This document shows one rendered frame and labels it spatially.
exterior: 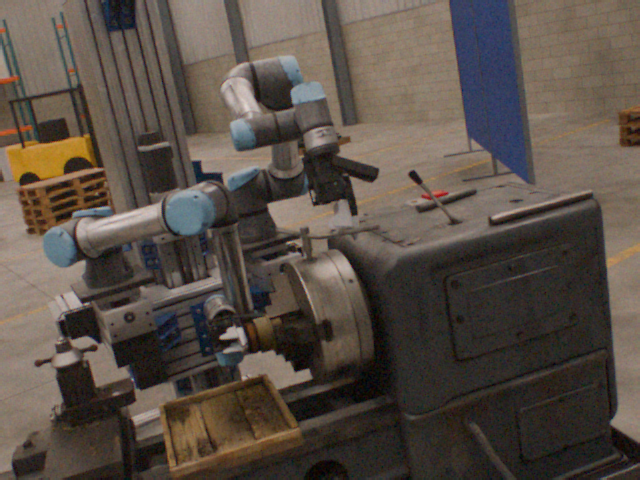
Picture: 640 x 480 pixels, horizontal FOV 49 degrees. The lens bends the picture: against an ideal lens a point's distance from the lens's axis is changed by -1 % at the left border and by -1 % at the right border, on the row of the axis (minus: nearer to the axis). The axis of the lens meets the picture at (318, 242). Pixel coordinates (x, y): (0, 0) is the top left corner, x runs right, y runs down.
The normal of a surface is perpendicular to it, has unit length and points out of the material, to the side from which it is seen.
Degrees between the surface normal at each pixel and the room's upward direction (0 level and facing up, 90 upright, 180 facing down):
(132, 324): 90
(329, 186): 71
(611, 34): 90
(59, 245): 91
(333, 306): 63
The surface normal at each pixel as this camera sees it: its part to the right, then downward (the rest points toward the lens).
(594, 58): -0.81, 0.29
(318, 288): 0.07, -0.54
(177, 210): -0.15, 0.26
